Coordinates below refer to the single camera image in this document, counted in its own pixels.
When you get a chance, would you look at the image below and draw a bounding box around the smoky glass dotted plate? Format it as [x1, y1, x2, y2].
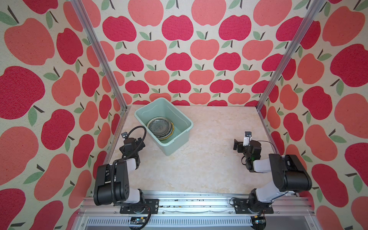
[147, 117, 174, 139]

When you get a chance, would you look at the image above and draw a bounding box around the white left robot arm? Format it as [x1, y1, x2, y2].
[93, 138, 146, 212]

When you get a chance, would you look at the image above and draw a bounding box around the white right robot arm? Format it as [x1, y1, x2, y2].
[232, 138, 312, 214]

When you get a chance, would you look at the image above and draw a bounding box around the mint green plastic bin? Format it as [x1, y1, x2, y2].
[135, 98, 194, 156]

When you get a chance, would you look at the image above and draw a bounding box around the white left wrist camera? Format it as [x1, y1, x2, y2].
[121, 132, 128, 139]

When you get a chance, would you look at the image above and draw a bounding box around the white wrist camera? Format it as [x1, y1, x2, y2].
[121, 132, 128, 139]
[243, 131, 252, 146]

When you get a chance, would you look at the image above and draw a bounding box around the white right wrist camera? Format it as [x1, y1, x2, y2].
[243, 131, 252, 146]

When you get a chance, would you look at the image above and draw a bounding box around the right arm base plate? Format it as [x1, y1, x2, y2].
[229, 197, 274, 215]

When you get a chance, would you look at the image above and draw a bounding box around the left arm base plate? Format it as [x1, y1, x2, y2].
[120, 199, 160, 215]

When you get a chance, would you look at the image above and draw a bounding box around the left aluminium corner post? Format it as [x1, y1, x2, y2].
[70, 0, 128, 111]

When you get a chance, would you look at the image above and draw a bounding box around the aluminium corner post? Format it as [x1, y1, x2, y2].
[255, 0, 328, 111]
[70, 0, 128, 111]

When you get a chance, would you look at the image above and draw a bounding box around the black corrugated cable conduit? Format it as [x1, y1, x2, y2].
[110, 126, 151, 230]

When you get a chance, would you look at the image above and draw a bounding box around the aluminium front rail frame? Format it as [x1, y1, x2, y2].
[71, 191, 321, 230]

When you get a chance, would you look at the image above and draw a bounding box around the right aluminium corner post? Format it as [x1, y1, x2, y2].
[255, 0, 328, 111]

